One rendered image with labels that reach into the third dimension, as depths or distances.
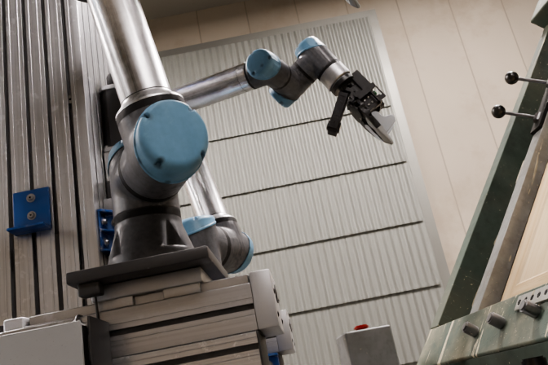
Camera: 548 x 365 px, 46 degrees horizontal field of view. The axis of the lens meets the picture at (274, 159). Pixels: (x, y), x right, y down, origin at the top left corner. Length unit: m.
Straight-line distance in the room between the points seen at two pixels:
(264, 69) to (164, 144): 0.65
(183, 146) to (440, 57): 4.29
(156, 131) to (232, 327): 0.32
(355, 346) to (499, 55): 3.89
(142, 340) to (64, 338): 0.14
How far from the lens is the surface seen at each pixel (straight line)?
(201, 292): 1.03
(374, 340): 1.67
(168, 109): 1.00
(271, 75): 1.61
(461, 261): 1.84
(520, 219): 1.67
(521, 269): 1.50
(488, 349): 1.37
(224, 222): 1.72
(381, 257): 4.51
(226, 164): 4.73
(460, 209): 4.73
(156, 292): 1.06
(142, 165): 1.00
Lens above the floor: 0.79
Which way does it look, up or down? 21 degrees up
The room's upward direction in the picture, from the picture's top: 11 degrees counter-clockwise
